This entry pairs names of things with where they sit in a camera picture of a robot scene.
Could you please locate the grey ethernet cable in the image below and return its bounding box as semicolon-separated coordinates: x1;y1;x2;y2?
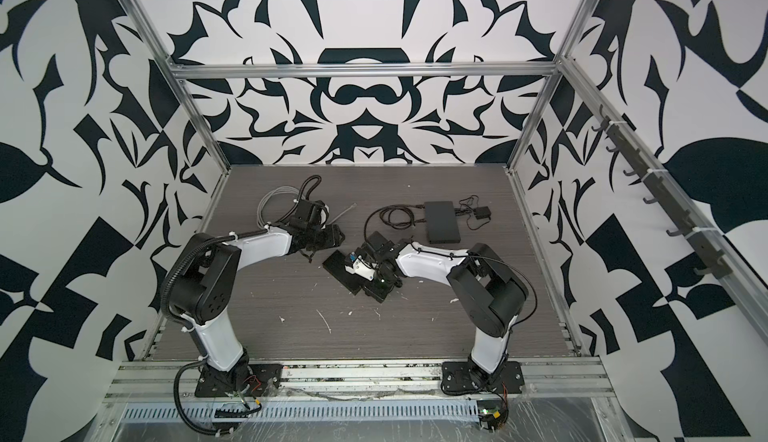
256;185;358;230

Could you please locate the black cable with barrel plug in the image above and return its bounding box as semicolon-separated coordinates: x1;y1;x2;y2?
362;203;427;245

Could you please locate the black network switch box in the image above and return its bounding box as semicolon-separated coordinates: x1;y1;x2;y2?
424;201;461;244

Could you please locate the black wall power adapter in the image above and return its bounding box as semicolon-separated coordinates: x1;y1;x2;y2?
454;194;492;231

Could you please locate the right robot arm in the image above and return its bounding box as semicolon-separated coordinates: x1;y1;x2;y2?
344;232;529;396

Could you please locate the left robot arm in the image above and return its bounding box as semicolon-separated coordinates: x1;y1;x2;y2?
159;174;345;437

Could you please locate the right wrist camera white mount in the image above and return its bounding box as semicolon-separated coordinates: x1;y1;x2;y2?
344;252;376;280

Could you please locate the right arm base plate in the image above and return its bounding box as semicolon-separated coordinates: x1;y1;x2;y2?
440;360;525;396

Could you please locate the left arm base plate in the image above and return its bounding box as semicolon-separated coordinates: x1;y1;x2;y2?
194;363;283;398

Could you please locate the white slotted cable duct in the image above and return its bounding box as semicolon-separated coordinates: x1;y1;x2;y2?
122;399;480;423

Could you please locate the aluminium frame crossbar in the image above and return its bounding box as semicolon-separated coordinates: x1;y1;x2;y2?
170;62;556;80

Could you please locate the front aluminium rail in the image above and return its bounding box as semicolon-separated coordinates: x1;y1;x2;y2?
105;357;614;402

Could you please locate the wall hook rack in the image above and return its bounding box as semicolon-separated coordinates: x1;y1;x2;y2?
593;106;734;279

